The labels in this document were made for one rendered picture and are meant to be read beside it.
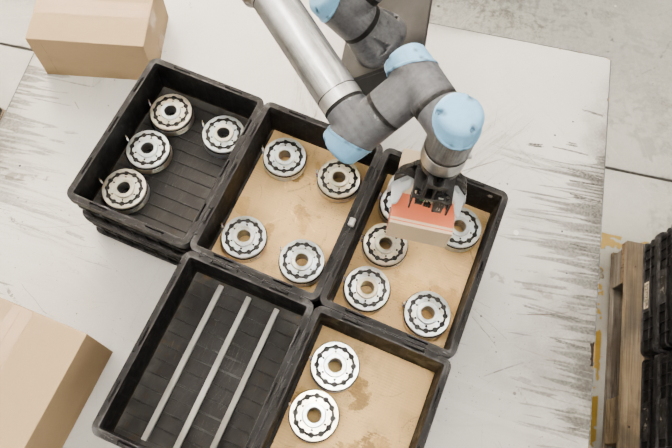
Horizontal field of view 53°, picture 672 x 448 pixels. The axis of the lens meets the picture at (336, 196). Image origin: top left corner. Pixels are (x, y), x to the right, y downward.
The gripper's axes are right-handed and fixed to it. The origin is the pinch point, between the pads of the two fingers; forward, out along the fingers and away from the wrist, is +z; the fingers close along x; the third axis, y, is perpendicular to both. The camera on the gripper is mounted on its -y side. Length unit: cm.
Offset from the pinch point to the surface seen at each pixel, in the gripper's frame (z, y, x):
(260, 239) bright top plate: 23.7, 8.4, -32.6
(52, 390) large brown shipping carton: 19, 49, -64
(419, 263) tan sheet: 26.6, 5.0, 3.7
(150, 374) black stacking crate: 26, 42, -48
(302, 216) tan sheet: 26.6, -0.2, -24.9
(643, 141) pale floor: 110, -92, 90
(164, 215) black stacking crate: 27, 7, -56
